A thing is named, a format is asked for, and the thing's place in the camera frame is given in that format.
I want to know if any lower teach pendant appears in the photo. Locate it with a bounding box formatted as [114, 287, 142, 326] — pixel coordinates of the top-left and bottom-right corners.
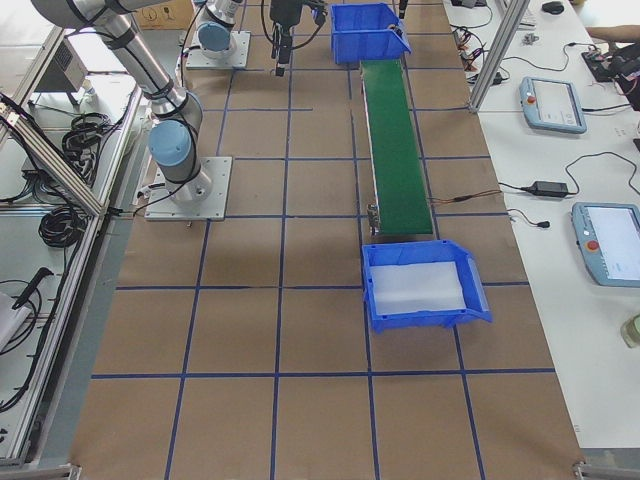
[571, 202, 639, 288]

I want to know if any blue bin right side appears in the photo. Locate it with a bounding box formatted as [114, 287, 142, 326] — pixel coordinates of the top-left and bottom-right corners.
[362, 240, 493, 333]

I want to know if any blue bin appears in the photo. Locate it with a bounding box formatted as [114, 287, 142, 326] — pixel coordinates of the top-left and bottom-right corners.
[330, 2, 412, 64]
[362, 240, 493, 333]

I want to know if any grey control box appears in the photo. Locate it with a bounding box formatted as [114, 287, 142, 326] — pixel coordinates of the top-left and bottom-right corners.
[35, 38, 88, 93]

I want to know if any green conveyor belt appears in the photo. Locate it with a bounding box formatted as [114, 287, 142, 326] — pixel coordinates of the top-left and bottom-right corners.
[361, 60, 433, 236]

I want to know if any black power adapter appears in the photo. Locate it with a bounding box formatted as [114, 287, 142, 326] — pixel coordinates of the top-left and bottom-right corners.
[531, 181, 570, 198]

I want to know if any white foam pad right bin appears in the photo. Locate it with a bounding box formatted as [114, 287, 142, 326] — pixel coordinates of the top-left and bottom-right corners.
[371, 261, 466, 315]

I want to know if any aluminium frame post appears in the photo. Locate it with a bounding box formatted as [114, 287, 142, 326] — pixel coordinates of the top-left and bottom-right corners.
[468, 0, 529, 113]

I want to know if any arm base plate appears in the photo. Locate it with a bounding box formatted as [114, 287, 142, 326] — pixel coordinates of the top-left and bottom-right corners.
[186, 31, 251, 70]
[144, 157, 233, 221]

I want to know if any teach pendant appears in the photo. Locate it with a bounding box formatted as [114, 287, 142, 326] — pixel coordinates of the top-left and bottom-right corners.
[571, 202, 639, 288]
[519, 76, 587, 134]

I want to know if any red black wire pair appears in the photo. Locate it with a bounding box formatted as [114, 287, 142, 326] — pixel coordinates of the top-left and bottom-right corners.
[429, 189, 502, 206]

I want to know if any blue bin left side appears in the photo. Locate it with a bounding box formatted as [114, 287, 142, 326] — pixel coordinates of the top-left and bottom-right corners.
[330, 2, 412, 64]

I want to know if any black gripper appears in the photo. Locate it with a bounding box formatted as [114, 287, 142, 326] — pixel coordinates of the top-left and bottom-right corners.
[269, 0, 303, 77]

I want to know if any upper teach pendant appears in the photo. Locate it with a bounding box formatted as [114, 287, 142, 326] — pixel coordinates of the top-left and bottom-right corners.
[519, 76, 587, 134]

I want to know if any cardboard box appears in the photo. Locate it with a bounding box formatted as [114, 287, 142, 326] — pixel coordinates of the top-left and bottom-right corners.
[135, 0, 194, 30]

